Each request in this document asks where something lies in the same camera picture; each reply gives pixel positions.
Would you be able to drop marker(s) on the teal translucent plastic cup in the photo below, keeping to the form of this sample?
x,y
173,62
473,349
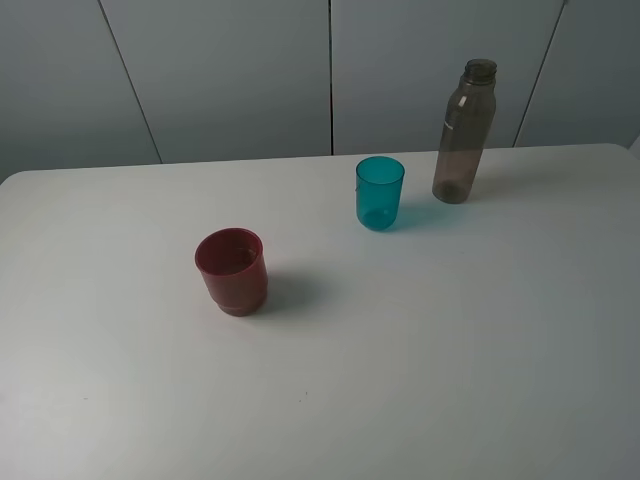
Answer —
x,y
379,181

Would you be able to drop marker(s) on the smoky brown transparent bottle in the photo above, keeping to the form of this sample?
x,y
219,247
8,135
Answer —
x,y
469,116

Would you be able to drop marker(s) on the red plastic cup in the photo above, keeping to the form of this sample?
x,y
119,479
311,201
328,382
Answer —
x,y
231,263

